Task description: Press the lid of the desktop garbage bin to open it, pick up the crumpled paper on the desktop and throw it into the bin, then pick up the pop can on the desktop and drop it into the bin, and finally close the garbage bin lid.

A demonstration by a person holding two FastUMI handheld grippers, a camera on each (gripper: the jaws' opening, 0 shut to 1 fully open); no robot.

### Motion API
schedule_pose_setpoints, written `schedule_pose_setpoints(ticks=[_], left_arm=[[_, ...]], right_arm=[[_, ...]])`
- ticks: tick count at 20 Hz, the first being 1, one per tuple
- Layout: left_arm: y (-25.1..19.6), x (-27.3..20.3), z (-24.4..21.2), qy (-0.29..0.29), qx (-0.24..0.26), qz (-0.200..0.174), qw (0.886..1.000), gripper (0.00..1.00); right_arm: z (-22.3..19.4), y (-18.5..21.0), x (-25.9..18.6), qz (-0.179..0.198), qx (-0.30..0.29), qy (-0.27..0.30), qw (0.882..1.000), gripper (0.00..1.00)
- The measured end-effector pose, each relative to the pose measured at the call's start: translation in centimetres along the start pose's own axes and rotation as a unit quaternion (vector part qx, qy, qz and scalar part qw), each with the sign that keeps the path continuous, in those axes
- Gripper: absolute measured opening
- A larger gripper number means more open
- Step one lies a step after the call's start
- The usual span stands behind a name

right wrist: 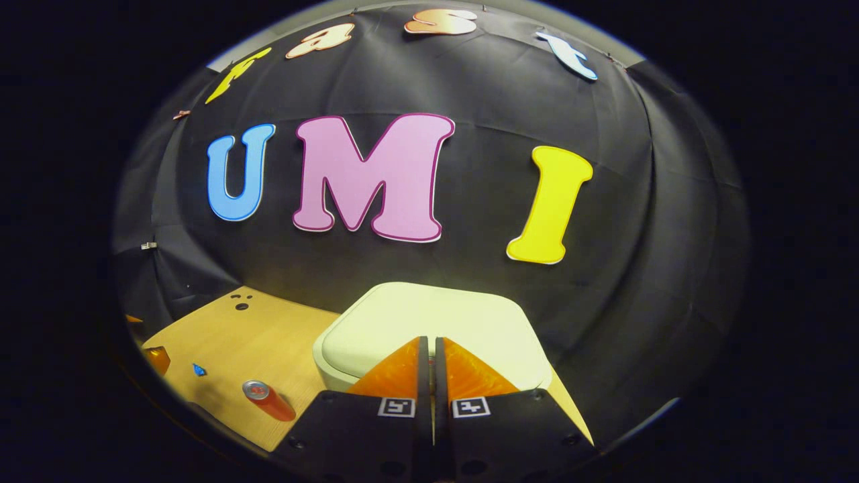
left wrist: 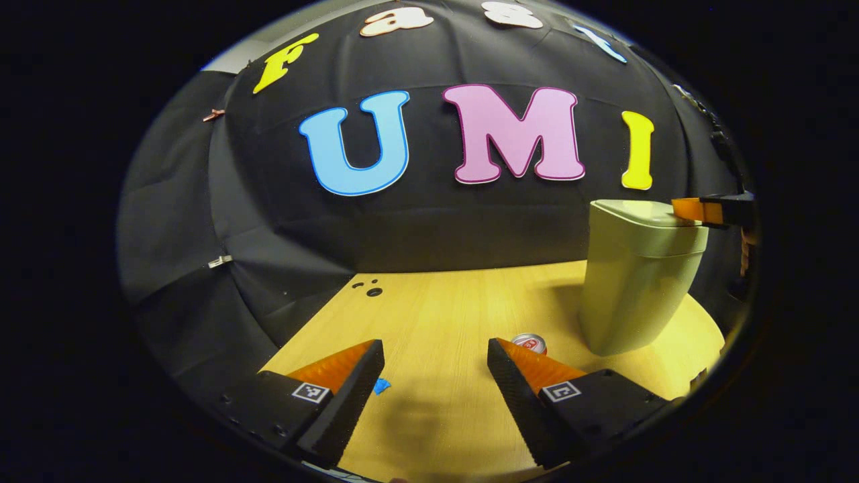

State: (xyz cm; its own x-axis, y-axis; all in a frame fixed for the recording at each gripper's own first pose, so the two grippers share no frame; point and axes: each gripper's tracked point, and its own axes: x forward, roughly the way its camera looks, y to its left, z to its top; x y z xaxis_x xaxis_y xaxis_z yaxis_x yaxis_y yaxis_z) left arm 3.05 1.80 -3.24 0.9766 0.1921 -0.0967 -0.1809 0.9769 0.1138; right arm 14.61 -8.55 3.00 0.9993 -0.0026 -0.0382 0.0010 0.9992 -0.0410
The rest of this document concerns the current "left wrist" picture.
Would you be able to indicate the pale green garbage bin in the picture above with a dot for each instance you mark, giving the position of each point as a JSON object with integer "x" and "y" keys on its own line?
{"x": 631, "y": 288}

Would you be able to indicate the blue paper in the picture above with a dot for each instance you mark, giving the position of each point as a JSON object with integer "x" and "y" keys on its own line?
{"x": 382, "y": 386}

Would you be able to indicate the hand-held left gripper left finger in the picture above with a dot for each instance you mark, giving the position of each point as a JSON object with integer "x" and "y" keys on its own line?
{"x": 349, "y": 402}

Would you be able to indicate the wooden desktop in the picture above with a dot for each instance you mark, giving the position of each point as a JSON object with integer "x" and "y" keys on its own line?
{"x": 456, "y": 315}

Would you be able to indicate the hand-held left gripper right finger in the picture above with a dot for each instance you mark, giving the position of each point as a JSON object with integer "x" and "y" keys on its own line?
{"x": 517, "y": 402}

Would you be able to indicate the white backdrop clip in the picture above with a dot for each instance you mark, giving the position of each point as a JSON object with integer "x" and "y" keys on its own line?
{"x": 220, "y": 261}

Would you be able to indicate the black backdrop cloth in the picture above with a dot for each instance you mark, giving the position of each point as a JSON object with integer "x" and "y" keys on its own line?
{"x": 416, "y": 221}

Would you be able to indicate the copper backdrop clip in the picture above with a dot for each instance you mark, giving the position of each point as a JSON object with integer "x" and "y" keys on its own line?
{"x": 214, "y": 115}

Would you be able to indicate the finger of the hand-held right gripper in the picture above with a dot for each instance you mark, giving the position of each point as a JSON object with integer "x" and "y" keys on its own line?
{"x": 728, "y": 209}

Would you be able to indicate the red pop can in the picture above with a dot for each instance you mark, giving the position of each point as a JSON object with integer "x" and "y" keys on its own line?
{"x": 530, "y": 343}

